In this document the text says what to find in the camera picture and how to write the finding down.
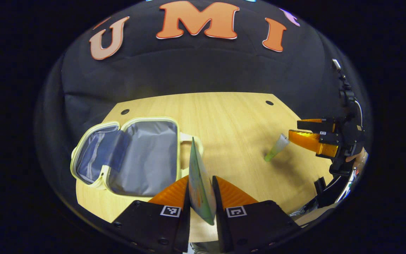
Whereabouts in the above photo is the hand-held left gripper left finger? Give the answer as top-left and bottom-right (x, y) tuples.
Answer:
(111, 175), (191, 253)

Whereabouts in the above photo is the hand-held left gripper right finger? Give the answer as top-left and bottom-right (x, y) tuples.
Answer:
(212, 176), (301, 254)

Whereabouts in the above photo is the small pale green tube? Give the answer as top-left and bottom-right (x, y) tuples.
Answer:
(264, 133), (290, 163)

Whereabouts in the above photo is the white tube with green label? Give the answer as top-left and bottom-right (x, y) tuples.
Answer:
(188, 138), (217, 226)

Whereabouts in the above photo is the cream suitcase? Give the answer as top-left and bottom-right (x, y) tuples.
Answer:
(70, 116), (203, 198)

